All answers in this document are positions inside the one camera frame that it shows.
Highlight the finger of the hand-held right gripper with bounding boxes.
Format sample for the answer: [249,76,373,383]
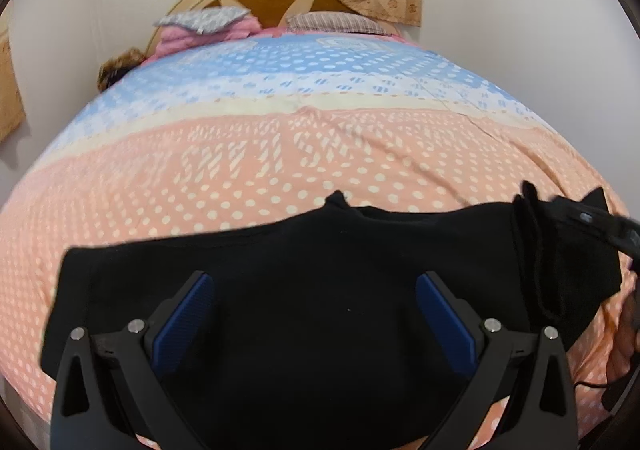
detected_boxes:
[549,197,640,257]

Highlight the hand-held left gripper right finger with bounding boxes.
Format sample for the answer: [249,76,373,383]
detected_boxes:
[416,271,582,450]

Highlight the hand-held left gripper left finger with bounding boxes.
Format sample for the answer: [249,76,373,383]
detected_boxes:
[50,271,217,450]

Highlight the black pants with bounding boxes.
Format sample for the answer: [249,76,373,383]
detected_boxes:
[40,181,623,450]

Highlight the person's right hand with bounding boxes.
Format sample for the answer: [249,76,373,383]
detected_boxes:
[606,297,640,383]

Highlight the polka dot bedsheet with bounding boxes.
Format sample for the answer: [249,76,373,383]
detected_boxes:
[0,28,640,450]

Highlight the brown patterned cloth bundle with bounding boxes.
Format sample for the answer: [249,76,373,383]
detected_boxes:
[96,46,147,92]

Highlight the pink folded blanket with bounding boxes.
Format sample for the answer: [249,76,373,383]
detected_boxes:
[155,18,264,57]

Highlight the grey patterned pillow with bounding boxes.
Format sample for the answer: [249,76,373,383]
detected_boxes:
[152,8,251,35]

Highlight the striped pillow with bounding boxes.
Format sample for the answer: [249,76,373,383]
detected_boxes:
[286,12,397,36]

